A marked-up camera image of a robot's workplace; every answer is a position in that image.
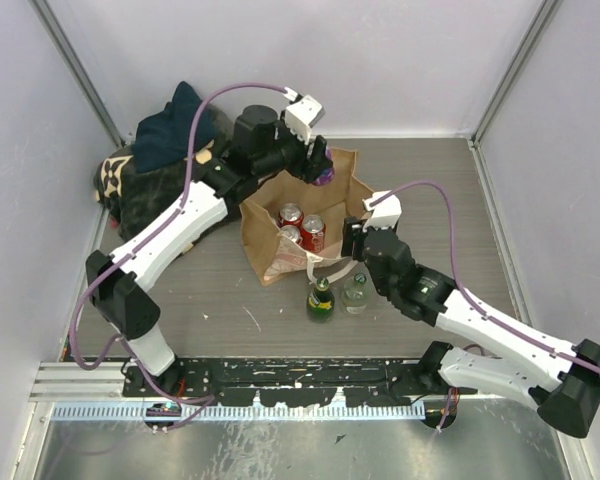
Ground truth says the aluminium frame rail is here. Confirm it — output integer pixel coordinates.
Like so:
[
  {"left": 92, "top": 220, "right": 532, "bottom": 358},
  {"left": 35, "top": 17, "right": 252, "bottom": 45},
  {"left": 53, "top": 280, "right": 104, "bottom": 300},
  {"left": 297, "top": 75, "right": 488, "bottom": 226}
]
[{"left": 29, "top": 362, "right": 125, "bottom": 401}]

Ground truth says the dark blue cloth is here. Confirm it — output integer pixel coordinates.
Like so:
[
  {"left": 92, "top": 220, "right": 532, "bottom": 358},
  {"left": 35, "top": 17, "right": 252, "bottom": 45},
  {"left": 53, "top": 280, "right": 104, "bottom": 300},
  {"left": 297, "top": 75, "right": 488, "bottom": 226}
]
[{"left": 131, "top": 81, "right": 202, "bottom": 173}]

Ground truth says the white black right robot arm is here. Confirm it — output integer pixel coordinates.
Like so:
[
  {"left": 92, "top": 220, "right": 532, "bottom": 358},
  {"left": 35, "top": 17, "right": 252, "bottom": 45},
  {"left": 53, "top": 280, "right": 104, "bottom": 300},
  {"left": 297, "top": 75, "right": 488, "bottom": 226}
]
[{"left": 341, "top": 217, "right": 600, "bottom": 439}]

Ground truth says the green Perrier bottle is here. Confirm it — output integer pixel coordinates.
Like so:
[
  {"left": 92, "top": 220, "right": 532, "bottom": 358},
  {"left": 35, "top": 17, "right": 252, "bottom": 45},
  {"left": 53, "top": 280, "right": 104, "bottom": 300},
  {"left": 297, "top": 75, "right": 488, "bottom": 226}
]
[{"left": 306, "top": 277, "right": 335, "bottom": 323}]

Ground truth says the clear glass Chang bottle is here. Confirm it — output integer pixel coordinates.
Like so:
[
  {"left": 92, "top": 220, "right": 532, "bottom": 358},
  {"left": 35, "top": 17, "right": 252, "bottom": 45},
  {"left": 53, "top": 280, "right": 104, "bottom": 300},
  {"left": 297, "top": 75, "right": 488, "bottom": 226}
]
[{"left": 341, "top": 272, "right": 369, "bottom": 315}]

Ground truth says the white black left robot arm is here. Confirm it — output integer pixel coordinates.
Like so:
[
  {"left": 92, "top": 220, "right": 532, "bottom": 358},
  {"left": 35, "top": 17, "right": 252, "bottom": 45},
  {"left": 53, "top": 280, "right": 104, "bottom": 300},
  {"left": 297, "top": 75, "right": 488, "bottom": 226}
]
[{"left": 86, "top": 95, "right": 332, "bottom": 396}]

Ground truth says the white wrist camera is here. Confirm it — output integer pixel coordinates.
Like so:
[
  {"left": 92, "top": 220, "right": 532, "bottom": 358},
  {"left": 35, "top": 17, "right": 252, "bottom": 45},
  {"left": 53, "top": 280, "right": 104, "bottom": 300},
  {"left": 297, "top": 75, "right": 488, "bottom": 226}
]
[
  {"left": 363, "top": 191, "right": 402, "bottom": 231},
  {"left": 283, "top": 87, "right": 324, "bottom": 145}
]

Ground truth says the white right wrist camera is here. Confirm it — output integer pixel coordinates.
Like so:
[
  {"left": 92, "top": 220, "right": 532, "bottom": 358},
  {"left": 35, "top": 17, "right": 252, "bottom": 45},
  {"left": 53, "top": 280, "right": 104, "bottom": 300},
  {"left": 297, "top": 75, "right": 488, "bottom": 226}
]
[{"left": 363, "top": 191, "right": 402, "bottom": 231}]

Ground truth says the black floral cushion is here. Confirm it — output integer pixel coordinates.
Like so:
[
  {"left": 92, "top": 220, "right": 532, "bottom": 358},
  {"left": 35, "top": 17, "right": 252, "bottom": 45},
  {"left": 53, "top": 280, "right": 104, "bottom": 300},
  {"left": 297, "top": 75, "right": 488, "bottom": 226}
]
[{"left": 92, "top": 107, "right": 241, "bottom": 246}]

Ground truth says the tan canvas tote bag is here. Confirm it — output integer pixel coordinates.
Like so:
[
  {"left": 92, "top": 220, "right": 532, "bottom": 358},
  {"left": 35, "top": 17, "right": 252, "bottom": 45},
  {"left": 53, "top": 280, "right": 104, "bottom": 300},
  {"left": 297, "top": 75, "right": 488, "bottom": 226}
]
[{"left": 240, "top": 148, "right": 373, "bottom": 286}]

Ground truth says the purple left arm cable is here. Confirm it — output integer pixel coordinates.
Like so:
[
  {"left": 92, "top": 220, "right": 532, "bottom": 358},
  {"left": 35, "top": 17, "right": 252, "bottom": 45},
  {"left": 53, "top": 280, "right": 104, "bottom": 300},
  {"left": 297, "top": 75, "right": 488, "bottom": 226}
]
[{"left": 69, "top": 82, "right": 294, "bottom": 431}]

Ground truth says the red Coke can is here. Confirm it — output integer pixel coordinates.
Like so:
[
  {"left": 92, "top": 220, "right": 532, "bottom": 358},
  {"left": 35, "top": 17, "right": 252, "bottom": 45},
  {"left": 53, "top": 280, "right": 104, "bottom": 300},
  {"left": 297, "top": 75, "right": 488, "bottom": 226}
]
[
  {"left": 300, "top": 214, "right": 326, "bottom": 253},
  {"left": 280, "top": 225, "right": 302, "bottom": 245},
  {"left": 277, "top": 203, "right": 304, "bottom": 228}
]

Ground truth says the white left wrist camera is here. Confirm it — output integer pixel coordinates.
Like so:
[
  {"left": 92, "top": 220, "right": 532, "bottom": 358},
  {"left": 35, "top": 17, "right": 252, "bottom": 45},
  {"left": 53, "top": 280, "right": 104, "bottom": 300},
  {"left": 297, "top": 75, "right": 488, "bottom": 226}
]
[{"left": 283, "top": 87, "right": 324, "bottom": 145}]

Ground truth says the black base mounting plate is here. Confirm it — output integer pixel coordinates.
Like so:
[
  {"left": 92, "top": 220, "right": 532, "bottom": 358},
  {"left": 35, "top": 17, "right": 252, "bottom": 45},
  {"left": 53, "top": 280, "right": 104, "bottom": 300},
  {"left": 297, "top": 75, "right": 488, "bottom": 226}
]
[{"left": 121, "top": 357, "right": 460, "bottom": 409}]

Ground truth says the grey slotted cable duct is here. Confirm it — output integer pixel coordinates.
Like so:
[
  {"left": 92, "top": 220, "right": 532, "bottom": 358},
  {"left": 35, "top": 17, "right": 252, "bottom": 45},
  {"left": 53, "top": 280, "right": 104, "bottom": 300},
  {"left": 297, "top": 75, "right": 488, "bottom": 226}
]
[{"left": 50, "top": 401, "right": 426, "bottom": 422}]

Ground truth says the purple Fanta can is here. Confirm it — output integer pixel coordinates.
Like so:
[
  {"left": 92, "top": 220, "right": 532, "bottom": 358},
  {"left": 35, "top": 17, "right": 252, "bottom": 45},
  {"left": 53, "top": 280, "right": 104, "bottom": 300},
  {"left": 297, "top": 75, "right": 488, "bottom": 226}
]
[{"left": 312, "top": 149, "right": 335, "bottom": 186}]

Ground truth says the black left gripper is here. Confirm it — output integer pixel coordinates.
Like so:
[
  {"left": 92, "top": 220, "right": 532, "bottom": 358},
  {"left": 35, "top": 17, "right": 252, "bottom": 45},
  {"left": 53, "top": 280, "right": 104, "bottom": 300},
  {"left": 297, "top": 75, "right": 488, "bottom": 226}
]
[{"left": 255, "top": 110, "right": 333, "bottom": 184}]

